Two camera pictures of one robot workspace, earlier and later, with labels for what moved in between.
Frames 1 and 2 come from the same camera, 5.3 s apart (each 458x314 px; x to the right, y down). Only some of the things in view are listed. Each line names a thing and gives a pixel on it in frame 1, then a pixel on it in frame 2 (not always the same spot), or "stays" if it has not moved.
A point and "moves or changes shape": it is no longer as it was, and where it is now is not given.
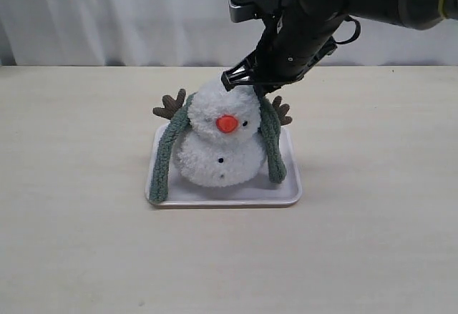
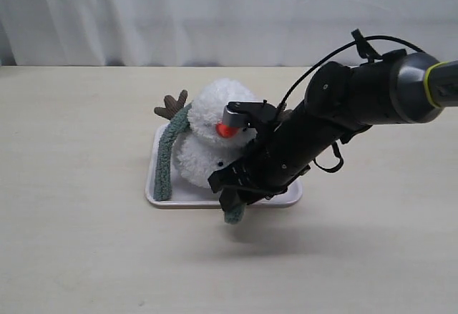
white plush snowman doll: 221,144 stays
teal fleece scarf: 268,126 moves or changes shape
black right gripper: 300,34 -> 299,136
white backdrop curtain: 173,18 stays
